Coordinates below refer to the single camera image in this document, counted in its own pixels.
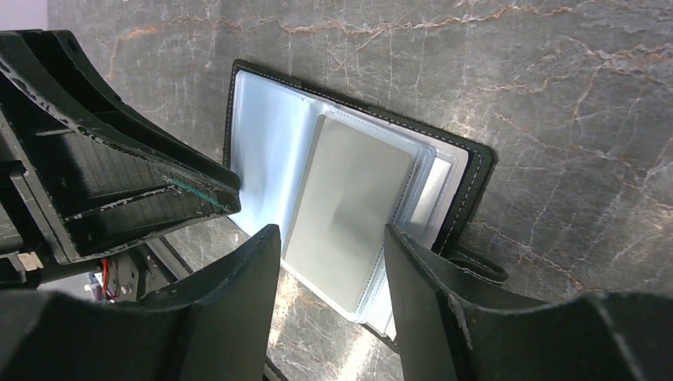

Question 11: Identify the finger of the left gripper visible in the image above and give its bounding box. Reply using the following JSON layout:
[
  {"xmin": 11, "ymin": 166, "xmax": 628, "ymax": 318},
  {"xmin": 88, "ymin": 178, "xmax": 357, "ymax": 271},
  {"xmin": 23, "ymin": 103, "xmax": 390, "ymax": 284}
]
[{"xmin": 1, "ymin": 30, "xmax": 240, "ymax": 264}]

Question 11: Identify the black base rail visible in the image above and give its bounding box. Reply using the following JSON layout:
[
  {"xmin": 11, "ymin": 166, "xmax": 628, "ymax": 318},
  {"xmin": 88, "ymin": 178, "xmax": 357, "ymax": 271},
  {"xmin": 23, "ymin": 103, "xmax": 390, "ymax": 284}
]
[{"xmin": 89, "ymin": 237, "xmax": 290, "ymax": 381}]

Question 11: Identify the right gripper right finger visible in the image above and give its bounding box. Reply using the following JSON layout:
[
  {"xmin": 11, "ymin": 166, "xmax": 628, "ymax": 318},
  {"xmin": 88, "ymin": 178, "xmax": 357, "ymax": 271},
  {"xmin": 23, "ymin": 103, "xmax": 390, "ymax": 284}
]
[{"xmin": 384, "ymin": 225, "xmax": 672, "ymax": 380}]

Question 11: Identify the black leather card holder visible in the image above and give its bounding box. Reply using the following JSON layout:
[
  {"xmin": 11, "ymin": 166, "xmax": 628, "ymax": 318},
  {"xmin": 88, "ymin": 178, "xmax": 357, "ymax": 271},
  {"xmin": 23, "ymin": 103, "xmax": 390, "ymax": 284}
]
[{"xmin": 224, "ymin": 60, "xmax": 498, "ymax": 341}]

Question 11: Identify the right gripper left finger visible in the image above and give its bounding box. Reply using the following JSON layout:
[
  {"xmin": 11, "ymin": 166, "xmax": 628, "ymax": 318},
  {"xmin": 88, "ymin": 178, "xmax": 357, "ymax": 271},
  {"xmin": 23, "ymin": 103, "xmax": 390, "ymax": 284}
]
[{"xmin": 1, "ymin": 224, "xmax": 281, "ymax": 380}]

